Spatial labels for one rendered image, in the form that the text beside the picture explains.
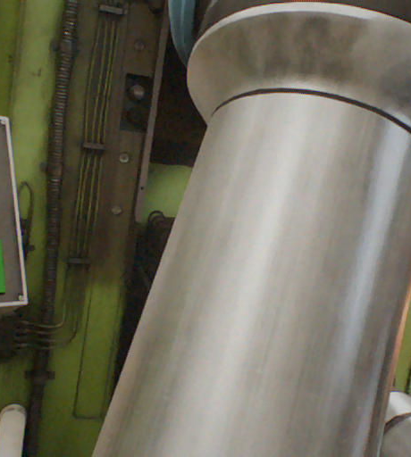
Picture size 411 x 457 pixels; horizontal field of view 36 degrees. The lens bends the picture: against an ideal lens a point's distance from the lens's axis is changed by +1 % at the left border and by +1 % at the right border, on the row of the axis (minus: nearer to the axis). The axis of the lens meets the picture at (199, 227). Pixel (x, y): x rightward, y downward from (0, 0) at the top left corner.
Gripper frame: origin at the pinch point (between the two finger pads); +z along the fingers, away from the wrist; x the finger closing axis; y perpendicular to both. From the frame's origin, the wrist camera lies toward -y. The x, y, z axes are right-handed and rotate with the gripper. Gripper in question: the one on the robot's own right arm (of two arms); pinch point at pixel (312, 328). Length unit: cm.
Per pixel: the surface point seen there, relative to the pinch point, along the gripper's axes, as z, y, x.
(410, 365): 43, 23, 46
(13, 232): 16.6, -4.8, -39.7
